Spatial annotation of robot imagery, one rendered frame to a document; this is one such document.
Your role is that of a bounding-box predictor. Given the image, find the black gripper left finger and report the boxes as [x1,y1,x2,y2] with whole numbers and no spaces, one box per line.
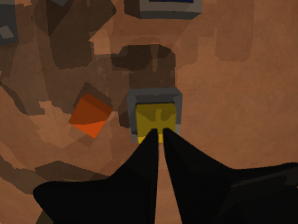
[32,129,158,224]

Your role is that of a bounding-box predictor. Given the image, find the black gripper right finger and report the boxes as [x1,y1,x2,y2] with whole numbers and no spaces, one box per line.
[162,128,298,224]

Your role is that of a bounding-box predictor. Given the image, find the yellow button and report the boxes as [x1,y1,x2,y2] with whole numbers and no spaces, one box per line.
[126,87,184,143]

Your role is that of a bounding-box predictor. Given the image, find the purple button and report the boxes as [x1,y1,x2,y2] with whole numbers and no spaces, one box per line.
[0,0,19,47]

